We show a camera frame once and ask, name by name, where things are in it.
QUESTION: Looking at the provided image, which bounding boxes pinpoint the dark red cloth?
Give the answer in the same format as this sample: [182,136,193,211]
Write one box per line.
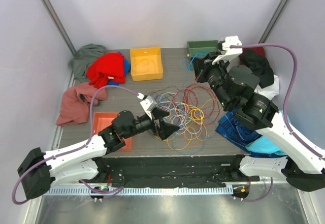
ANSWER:
[251,47,266,57]

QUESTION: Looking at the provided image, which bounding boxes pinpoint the brown cable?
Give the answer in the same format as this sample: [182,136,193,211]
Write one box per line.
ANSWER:
[148,84,183,103]

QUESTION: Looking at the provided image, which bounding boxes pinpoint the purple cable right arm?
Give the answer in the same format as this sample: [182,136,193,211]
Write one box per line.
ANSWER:
[230,43,325,202]

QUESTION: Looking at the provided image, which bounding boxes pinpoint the red cable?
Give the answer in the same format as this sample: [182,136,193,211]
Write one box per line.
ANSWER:
[172,82,221,127]

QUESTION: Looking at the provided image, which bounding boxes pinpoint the pink cloth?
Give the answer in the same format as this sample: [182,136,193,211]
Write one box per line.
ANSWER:
[56,82,98,126]

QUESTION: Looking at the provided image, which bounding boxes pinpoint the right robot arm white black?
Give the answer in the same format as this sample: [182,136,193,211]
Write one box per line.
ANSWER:
[192,52,324,192]

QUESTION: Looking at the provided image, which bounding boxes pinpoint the white cloth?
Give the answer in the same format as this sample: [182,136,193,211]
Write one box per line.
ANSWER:
[254,75,280,100]

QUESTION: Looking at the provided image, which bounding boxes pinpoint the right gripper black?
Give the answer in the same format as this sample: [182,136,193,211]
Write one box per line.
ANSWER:
[192,51,233,110]

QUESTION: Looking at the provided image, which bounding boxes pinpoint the orange plastic bin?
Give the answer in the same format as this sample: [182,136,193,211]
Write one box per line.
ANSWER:
[93,112,134,152]

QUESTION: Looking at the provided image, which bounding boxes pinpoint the light blue cloth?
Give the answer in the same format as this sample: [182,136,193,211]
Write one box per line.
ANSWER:
[237,125,287,156]

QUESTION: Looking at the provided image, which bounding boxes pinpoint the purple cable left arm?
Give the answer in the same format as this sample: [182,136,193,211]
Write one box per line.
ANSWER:
[12,86,143,205]

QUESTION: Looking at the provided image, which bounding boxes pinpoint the yellow cable in bin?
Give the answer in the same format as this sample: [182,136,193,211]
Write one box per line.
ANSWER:
[133,58,159,74]

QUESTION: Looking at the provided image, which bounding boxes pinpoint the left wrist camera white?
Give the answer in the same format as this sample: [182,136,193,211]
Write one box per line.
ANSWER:
[137,93,157,120]

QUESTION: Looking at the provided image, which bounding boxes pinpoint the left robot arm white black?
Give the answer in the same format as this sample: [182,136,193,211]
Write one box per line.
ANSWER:
[17,108,180,200]

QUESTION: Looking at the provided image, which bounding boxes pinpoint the right aluminium corner post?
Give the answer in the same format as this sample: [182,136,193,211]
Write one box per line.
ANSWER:
[259,0,290,43]

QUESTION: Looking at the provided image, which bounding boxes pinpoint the grey cloth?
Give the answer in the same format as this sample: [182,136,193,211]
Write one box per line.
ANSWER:
[69,44,108,83]

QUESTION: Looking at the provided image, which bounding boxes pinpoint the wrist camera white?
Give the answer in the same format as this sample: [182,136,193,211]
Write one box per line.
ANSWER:
[137,93,157,120]
[212,36,243,65]

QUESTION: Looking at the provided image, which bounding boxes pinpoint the black cloth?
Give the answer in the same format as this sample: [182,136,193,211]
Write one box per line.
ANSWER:
[239,48,274,88]

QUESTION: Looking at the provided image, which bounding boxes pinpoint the aluminium corner post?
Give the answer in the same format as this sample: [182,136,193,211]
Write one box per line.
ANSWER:
[41,0,76,55]
[259,0,290,43]

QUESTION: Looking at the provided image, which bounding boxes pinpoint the green plastic bin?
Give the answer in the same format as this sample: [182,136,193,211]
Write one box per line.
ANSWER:
[187,40,218,57]

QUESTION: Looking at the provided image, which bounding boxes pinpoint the left aluminium corner post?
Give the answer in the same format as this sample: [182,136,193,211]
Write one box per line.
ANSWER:
[41,0,76,55]

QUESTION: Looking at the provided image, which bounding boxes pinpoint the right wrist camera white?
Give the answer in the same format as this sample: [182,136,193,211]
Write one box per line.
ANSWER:
[212,36,243,65]

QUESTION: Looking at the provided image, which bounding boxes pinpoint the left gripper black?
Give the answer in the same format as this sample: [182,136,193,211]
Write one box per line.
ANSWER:
[123,107,179,140]

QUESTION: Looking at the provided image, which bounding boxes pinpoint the white cable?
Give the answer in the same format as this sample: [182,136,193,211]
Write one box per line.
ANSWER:
[157,102,199,133]

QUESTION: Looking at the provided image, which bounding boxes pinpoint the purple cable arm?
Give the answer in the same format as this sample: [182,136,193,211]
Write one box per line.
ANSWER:
[230,43,325,202]
[12,86,143,205]

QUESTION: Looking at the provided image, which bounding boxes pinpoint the blue striped cloth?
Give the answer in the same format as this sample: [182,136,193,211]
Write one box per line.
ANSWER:
[216,110,281,158]

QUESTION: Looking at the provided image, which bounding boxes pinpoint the slotted cable duct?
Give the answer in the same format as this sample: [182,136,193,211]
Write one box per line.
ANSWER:
[45,185,233,196]

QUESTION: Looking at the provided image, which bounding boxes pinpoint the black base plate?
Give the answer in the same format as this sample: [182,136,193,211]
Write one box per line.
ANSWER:
[48,154,254,188]

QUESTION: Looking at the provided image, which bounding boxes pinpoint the blue cloth under red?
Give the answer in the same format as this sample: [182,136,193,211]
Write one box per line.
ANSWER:
[107,51,131,85]

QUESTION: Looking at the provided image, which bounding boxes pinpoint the yellow plastic bin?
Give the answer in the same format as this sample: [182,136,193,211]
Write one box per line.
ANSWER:
[130,47,164,82]

